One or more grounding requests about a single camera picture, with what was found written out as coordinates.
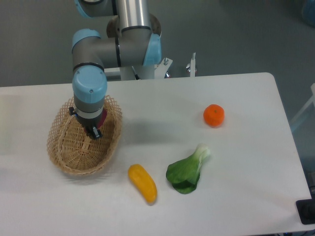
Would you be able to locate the white metal frame bracket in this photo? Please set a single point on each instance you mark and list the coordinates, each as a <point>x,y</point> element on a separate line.
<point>159,71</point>

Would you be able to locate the white frame at right edge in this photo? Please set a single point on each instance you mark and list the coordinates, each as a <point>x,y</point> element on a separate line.
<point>305,110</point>

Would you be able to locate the yellow toy pepper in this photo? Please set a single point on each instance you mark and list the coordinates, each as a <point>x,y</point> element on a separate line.
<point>143,182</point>

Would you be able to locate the woven wicker basket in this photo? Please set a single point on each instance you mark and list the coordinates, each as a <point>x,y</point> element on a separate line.
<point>72,151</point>

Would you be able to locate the green bok choy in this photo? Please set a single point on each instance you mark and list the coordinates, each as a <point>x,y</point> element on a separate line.
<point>185,174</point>

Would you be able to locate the purple sweet potato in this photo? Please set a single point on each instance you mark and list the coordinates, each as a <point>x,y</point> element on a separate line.
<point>102,119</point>

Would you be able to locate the orange tangerine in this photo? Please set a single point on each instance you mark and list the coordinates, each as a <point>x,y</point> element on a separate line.
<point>214,115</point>

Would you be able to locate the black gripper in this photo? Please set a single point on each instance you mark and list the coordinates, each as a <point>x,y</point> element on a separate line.
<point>88,121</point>

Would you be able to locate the black device at table edge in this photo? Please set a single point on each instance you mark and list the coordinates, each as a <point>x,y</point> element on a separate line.
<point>306,211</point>

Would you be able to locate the blue object top right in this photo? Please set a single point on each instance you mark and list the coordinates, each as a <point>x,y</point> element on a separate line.
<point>308,12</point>

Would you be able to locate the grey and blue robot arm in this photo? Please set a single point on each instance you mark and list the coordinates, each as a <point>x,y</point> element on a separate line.
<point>135,44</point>

